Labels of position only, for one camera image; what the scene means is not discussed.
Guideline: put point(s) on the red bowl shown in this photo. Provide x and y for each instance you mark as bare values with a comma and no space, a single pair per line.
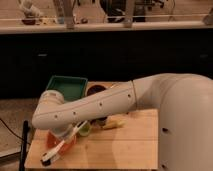
52,142

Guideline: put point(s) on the yellow banana toy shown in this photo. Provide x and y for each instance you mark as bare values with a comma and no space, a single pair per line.
113,124

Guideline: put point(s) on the green cup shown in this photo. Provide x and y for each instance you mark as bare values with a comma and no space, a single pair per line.
85,130

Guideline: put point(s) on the dark brown bowl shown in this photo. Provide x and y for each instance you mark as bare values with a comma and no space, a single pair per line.
95,89

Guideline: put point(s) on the white figurine on shelf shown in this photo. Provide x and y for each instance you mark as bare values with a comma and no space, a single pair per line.
30,11

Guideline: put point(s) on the green square tray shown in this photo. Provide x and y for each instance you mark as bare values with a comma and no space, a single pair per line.
72,88

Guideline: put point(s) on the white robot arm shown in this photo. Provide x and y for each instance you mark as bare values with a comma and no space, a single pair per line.
185,111

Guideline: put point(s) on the black vertical post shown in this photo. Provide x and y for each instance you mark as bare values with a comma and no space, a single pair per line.
23,152

